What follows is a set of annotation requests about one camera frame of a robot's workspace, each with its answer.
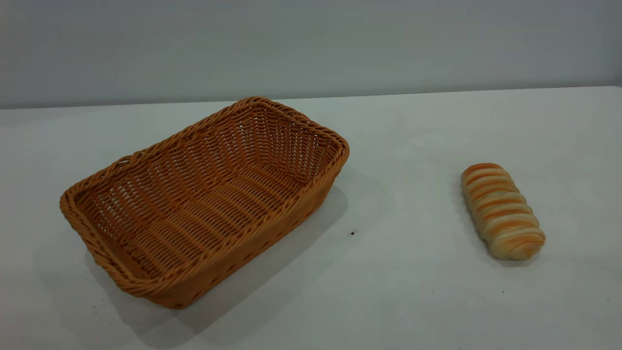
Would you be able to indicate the orange woven wicker basket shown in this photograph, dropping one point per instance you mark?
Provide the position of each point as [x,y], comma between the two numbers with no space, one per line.
[194,204]

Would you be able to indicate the striped swirl bread roll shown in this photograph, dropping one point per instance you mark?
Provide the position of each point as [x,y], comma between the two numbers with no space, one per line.
[500,209]

